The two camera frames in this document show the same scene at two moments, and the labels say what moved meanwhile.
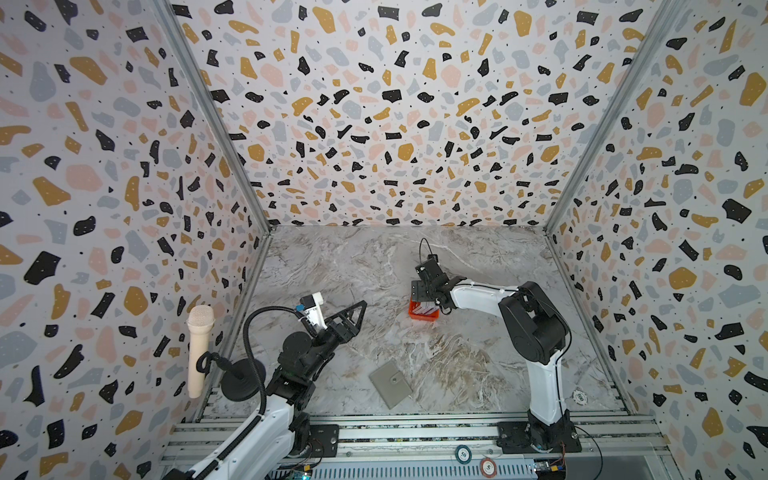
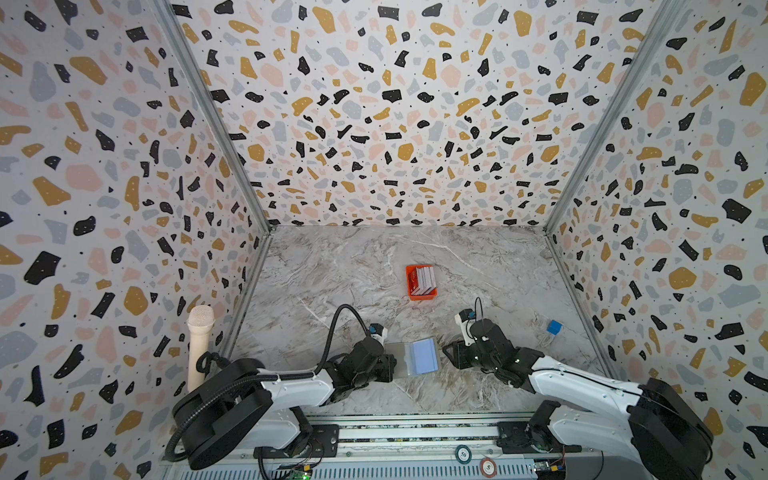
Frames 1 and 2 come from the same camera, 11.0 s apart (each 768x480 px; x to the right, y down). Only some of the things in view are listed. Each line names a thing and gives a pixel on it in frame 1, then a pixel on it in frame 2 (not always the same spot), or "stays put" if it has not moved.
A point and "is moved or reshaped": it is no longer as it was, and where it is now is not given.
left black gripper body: [332, 324] -> [387, 362]
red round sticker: [488, 467] stays put
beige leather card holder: [391, 383] -> [414, 358]
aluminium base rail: [444, 447] stays put
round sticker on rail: [463, 454] stays put
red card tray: [429, 316] is moved or reshaped
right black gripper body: [428, 285] -> [458, 354]
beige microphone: [200, 321] stays put
